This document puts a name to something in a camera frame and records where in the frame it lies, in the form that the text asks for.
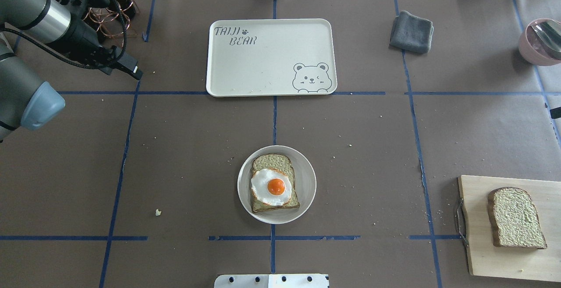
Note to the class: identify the bread slice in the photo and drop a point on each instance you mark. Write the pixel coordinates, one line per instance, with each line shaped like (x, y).
(284, 165)
(514, 219)

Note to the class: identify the white round plate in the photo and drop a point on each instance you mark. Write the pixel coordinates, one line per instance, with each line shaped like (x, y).
(305, 185)

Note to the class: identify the pink bowl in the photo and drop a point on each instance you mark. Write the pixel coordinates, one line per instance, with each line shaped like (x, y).
(531, 49)

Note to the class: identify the wooden cutting board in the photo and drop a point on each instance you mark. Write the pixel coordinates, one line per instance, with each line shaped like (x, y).
(485, 259)

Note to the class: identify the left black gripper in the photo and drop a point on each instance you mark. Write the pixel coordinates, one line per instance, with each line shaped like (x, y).
(83, 34)

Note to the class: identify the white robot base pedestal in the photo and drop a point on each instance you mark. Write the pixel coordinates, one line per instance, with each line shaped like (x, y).
(272, 281)

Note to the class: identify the copper wire bottle rack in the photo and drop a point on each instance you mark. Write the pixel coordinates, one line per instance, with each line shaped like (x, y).
(105, 22)

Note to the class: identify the cream bear serving tray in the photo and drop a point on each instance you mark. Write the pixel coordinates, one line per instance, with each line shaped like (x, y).
(285, 57)

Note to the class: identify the fried egg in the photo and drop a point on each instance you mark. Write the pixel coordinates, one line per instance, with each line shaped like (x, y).
(271, 187)

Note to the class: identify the folded grey cloth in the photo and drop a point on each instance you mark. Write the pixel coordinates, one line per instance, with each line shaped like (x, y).
(411, 33)

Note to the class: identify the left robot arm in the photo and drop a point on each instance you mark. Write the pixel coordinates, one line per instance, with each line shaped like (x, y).
(58, 28)

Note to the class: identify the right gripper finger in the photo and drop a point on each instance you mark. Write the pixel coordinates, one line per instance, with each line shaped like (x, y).
(555, 113)

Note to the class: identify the bread slice under egg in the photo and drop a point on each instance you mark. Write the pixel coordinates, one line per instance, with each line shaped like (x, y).
(284, 165)

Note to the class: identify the metal scoop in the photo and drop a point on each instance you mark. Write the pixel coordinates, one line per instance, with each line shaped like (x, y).
(549, 36)

